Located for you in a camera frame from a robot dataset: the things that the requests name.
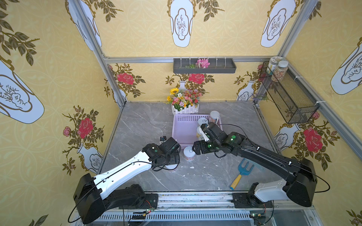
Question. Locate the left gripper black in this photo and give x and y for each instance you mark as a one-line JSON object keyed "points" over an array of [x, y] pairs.
{"points": [[172, 156]]}

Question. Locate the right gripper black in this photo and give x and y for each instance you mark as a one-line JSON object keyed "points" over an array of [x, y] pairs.
{"points": [[196, 147]]}

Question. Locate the yellow label tin can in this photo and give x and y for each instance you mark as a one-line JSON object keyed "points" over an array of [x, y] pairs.
{"points": [[199, 131]]}

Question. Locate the tall yellow can plastic lid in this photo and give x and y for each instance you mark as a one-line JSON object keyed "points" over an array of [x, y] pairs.
{"points": [[214, 117]]}

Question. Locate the purple plastic basket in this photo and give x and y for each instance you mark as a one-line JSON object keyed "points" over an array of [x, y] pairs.
{"points": [[185, 128]]}

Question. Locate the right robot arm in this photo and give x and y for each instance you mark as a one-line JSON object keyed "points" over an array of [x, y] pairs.
{"points": [[298, 179]]}

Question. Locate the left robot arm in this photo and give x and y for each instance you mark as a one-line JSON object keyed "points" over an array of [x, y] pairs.
{"points": [[95, 195]]}

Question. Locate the flower pot white fence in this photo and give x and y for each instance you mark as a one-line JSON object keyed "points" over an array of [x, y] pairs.
{"points": [[184, 101]]}

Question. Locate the pink flower on shelf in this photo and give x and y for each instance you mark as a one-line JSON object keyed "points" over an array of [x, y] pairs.
{"points": [[203, 63]]}

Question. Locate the spice jar white lid front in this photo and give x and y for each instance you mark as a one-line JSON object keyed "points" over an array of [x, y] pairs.
{"points": [[280, 71]]}

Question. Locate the spice jar white lid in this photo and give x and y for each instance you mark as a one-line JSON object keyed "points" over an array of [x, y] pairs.
{"points": [[280, 71], [273, 62]]}

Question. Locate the spice jar white lid rear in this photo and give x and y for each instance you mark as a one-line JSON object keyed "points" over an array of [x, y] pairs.
{"points": [[273, 62]]}

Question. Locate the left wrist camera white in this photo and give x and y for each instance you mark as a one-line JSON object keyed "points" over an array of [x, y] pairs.
{"points": [[163, 139]]}

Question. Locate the blue garden fork yellow handle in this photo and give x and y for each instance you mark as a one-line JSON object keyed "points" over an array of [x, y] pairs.
{"points": [[245, 168]]}

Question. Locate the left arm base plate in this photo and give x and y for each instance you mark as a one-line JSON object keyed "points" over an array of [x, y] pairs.
{"points": [[146, 202]]}

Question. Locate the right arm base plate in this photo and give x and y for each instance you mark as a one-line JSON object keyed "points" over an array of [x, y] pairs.
{"points": [[244, 200]]}

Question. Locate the grey wall shelf tray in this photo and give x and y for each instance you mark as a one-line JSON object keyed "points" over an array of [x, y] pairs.
{"points": [[221, 65]]}

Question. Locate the black wire wall basket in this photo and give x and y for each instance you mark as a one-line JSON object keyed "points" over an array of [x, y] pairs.
{"points": [[295, 103]]}

